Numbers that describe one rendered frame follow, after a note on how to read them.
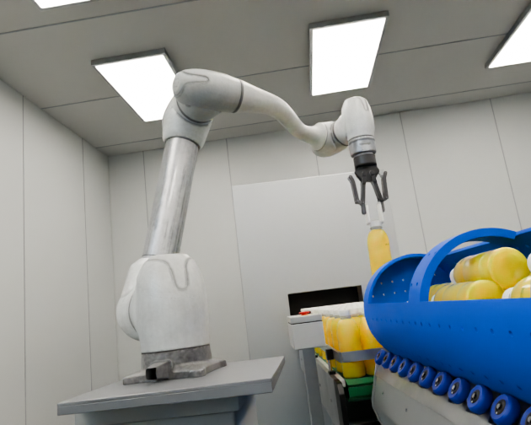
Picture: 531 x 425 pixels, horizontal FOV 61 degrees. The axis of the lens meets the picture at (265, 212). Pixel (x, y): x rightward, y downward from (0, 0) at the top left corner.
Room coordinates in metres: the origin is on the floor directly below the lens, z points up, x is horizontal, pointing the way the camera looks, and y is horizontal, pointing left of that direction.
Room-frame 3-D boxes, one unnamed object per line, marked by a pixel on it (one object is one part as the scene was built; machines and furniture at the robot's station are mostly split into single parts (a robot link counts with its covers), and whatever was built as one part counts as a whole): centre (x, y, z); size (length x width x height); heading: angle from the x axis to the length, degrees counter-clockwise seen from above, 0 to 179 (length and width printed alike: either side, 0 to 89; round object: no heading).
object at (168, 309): (1.07, 0.25, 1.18); 0.18 x 0.16 x 0.22; 31
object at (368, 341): (1.46, -0.28, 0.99); 0.07 x 0.07 x 0.19
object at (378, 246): (1.47, -0.35, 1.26); 0.07 x 0.07 x 0.19
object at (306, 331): (1.54, -0.08, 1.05); 0.20 x 0.10 x 0.10; 2
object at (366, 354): (1.42, -0.38, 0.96); 0.40 x 0.01 x 0.03; 92
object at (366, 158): (1.46, -0.36, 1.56); 0.08 x 0.07 x 0.09; 91
